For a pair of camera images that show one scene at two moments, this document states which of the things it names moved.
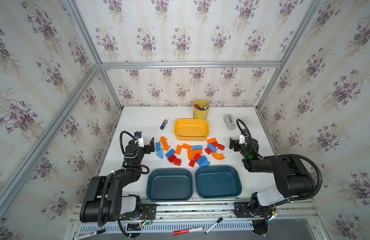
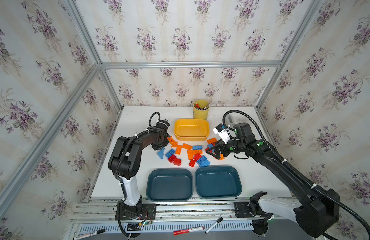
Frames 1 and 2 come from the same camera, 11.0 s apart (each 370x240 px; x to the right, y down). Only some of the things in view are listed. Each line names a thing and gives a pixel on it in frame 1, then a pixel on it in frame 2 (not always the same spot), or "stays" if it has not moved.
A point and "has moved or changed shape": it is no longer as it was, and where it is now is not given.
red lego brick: (177, 162) stays
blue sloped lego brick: (160, 154) stays
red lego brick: (171, 158) stays
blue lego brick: (169, 154) stays
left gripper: (147, 147) -> (159, 144)
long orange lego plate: (164, 143) has moved or changed shape
